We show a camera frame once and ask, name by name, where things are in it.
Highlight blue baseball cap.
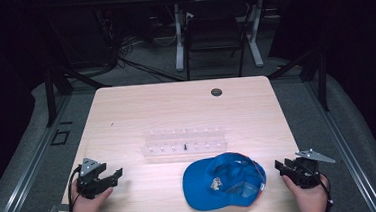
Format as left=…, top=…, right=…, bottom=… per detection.
left=179, top=149, right=269, bottom=212

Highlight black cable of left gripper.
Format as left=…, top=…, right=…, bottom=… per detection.
left=64, top=166, right=85, bottom=212

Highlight person's right hand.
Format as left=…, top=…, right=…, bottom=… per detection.
left=281, top=171, right=332, bottom=212

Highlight black metal frame stand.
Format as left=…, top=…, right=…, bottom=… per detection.
left=265, top=42, right=332, bottom=116
left=38, top=20, right=115, bottom=128

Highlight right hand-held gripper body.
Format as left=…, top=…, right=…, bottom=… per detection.
left=282, top=147, right=338, bottom=190

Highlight black office chair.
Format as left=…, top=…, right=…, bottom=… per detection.
left=180, top=0, right=256, bottom=82

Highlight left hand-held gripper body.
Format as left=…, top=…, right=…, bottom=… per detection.
left=74, top=156, right=114, bottom=201

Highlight grey tape strip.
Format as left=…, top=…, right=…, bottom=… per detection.
left=48, top=202, right=71, bottom=212

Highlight person's left hand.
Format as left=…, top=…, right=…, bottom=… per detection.
left=65, top=186, right=116, bottom=212

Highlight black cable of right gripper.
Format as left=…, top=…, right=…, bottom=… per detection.
left=318, top=171, right=334, bottom=208

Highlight clear acrylic peg rack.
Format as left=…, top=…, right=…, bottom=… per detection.
left=139, top=124, right=229, bottom=158

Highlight bundle of floor cables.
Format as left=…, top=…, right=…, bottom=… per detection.
left=110, top=32, right=186, bottom=87

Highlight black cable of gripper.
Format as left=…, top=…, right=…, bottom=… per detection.
left=64, top=166, right=85, bottom=212
left=318, top=171, right=334, bottom=208

